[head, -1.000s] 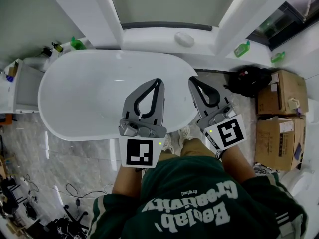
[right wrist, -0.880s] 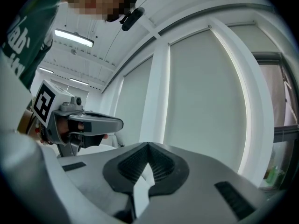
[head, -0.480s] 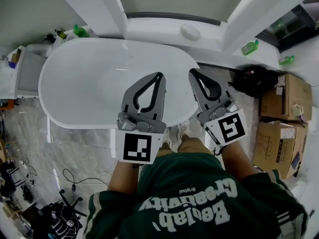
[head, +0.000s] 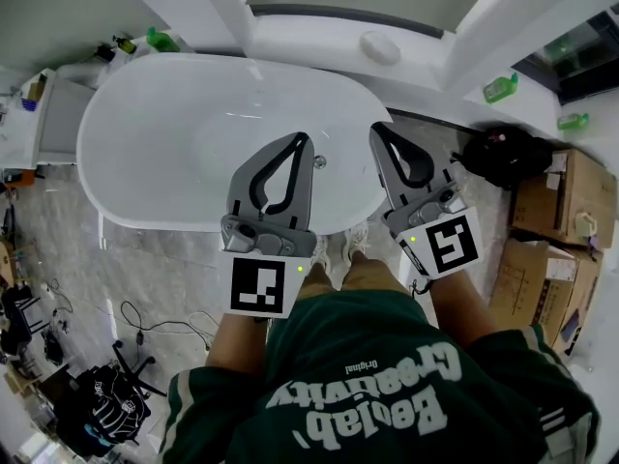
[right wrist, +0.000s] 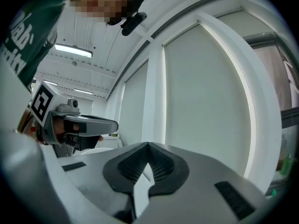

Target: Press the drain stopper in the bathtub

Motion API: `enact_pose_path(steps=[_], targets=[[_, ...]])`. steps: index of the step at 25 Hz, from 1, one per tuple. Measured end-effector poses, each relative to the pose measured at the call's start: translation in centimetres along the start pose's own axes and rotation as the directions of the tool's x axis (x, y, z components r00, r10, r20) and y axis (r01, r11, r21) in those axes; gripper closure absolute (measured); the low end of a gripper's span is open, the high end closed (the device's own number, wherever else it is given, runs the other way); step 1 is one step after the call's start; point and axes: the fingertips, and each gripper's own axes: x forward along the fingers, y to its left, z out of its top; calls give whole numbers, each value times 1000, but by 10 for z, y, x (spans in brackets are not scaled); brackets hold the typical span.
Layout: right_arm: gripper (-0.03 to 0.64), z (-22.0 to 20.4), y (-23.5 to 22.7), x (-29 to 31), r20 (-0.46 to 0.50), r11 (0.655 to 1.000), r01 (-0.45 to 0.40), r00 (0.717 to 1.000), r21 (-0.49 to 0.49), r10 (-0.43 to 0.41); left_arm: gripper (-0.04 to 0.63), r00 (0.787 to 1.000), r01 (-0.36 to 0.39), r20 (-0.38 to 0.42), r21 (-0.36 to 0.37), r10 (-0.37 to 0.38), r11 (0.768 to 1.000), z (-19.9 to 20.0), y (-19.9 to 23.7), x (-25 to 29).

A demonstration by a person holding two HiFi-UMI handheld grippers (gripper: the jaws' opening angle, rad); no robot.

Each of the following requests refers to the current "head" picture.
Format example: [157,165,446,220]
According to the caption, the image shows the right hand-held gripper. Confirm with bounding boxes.
[368,121,486,282]

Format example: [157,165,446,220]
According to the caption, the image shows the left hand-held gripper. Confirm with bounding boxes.
[219,131,319,320]

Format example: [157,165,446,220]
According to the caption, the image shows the white oval bathtub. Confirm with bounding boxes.
[75,52,394,237]

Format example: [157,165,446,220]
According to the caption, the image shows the person's left forearm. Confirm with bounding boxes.
[206,310,270,377]

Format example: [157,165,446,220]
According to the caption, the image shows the person's right forearm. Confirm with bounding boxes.
[427,267,500,348]

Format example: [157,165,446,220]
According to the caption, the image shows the person's left white shoe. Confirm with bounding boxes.
[310,233,335,279]

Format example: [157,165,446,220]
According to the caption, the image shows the person's white shoe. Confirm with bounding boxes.
[340,219,371,264]
[310,233,335,279]

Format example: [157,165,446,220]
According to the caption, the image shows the person's right white shoe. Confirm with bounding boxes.
[340,219,371,264]

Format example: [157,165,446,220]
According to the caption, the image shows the black backpack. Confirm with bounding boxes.
[452,124,555,191]

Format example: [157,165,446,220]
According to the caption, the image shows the person's left leg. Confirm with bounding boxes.
[294,261,336,304]

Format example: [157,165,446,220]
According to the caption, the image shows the person's leg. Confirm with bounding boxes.
[338,249,413,297]
[294,261,336,304]

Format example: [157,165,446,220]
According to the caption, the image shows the person's right leg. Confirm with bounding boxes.
[338,249,413,297]

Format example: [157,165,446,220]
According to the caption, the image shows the green plastic bottle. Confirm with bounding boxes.
[145,26,181,53]
[556,112,591,131]
[482,72,519,104]

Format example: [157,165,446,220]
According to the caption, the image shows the large brown cardboard box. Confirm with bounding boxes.
[508,148,619,250]

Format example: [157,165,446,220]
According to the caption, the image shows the brown cardboard box white label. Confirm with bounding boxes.
[487,237,581,347]

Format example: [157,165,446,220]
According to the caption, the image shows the dark framed window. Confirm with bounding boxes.
[511,10,619,106]

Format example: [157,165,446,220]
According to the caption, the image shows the narrow brown cardboard box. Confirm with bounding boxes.
[550,246,605,357]

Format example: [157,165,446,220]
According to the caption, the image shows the person's green printed shirt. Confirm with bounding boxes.
[158,289,602,464]

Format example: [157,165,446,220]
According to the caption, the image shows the black office chair base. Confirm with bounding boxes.
[111,339,168,399]

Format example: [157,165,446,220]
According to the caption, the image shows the white side cabinet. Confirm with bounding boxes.
[0,68,96,169]

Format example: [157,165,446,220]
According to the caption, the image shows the black bag white print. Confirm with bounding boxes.
[53,362,152,458]

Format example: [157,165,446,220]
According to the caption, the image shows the black folding stool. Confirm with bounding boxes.
[0,282,52,357]

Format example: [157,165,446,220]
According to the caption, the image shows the white cable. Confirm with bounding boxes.
[186,310,221,353]

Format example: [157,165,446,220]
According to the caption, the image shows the black floor cable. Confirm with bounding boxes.
[119,300,194,345]

